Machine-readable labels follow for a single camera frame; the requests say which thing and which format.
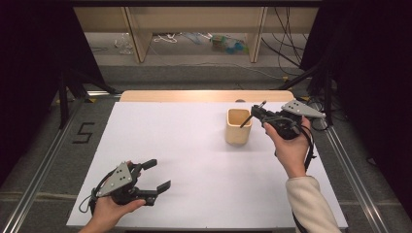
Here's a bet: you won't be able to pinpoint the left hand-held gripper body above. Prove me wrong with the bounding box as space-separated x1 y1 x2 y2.
96 161 159 207

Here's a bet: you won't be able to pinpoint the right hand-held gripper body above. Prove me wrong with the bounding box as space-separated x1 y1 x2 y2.
261 99 326 141

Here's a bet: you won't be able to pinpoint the black pen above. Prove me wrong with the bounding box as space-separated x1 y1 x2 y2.
239 100 268 129

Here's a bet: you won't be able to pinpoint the beige square pen holder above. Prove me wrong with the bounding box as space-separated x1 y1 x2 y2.
224 108 254 146

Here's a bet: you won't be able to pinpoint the person's left hand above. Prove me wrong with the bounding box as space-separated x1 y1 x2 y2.
86 195 147 231

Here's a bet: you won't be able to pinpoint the person's right hand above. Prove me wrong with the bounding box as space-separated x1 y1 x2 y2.
263 116 312 179

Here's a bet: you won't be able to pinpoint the black metal stand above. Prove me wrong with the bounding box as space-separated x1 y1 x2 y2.
57 67 118 130
275 57 336 127

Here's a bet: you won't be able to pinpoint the white table cover sheet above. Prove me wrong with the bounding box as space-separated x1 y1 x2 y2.
66 101 349 230

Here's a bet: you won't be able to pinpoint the colourful plastic bag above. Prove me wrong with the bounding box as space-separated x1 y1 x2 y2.
209 33 250 55

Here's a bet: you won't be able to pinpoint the black curtain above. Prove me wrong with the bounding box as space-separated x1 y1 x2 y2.
0 0 105 183
300 0 412 221

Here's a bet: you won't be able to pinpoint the clear plastic bag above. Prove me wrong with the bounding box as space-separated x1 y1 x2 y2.
113 32 134 56

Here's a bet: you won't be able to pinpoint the light wooden shelf unit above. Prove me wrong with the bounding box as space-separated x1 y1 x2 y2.
73 6 320 64

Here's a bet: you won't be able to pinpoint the coiled black floor cable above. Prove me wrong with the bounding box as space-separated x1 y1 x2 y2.
304 98 334 132

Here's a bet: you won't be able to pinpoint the left hand-held gripper cable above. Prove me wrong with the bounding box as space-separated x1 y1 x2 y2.
78 173 109 215

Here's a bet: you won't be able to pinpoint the hand-held gripper cable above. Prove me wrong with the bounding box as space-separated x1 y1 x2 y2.
78 173 109 215
291 124 318 233

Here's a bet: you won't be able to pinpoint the right hand-held gripper cable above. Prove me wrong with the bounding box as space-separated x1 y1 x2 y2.
291 124 318 233

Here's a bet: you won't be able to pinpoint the aluminium floor rail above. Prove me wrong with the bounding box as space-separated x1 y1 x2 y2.
310 100 395 233
0 90 120 233

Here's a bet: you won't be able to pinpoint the hanging black cables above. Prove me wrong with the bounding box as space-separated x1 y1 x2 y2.
260 6 314 77

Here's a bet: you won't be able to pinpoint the white cable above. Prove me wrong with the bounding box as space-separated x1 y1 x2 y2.
152 32 183 45

